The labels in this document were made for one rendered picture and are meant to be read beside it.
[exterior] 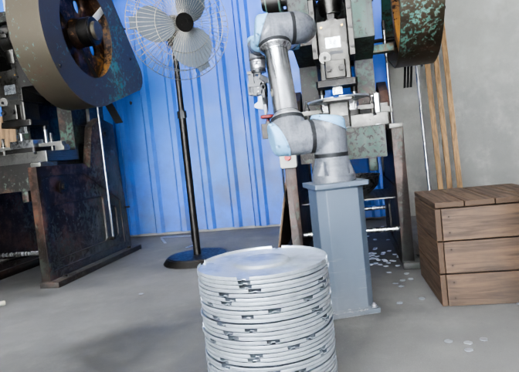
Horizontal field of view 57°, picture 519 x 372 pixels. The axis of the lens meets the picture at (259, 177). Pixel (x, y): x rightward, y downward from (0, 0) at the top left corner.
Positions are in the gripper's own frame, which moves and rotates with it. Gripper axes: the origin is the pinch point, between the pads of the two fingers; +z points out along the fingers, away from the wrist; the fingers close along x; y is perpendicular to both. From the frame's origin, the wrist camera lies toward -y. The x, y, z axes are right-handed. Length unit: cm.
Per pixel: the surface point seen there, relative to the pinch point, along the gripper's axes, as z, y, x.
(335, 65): -18.9, -33.3, -11.5
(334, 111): 2.9, -31.0, -4.9
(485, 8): -63, -137, -138
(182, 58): -37, 49, -33
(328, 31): -36, -32, -15
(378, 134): 16, -50, 1
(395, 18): -46, -67, -50
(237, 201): 54, 51, -132
